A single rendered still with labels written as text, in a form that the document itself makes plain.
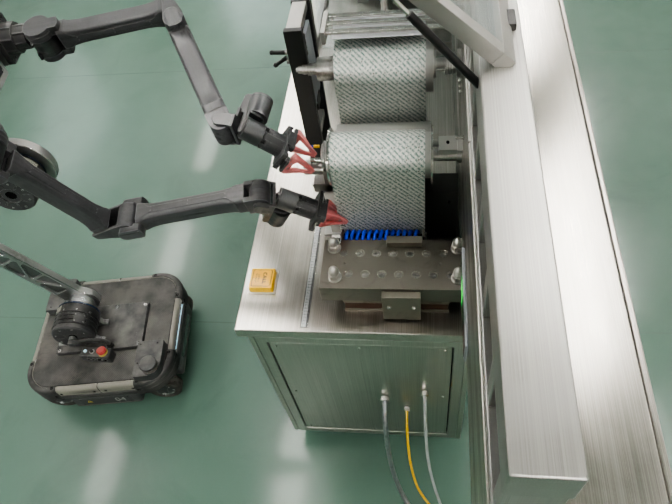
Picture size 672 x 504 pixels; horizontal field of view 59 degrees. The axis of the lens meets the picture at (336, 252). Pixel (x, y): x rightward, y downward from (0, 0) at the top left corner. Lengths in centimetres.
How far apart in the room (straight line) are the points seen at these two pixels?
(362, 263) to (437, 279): 20
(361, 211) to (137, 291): 142
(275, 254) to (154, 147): 205
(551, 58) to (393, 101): 41
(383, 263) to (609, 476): 84
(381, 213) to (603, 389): 81
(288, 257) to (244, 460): 101
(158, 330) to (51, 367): 45
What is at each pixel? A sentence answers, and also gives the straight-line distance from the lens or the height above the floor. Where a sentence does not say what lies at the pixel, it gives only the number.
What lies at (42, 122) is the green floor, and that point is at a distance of 433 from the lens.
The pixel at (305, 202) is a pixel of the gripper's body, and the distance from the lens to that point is 157.
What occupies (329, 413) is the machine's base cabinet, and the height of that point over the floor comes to 28.
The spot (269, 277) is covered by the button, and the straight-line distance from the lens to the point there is 173.
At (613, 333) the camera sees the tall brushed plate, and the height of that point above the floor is 144.
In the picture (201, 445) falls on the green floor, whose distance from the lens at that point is 259.
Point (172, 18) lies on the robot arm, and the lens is 172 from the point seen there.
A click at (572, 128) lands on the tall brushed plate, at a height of 144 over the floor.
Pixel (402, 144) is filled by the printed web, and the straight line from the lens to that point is 146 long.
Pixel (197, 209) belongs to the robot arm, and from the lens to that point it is 160.
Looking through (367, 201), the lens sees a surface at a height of 115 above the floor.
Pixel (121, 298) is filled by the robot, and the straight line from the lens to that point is 277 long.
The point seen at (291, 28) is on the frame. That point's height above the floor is 144.
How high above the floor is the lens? 231
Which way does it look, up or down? 53 degrees down
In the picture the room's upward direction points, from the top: 12 degrees counter-clockwise
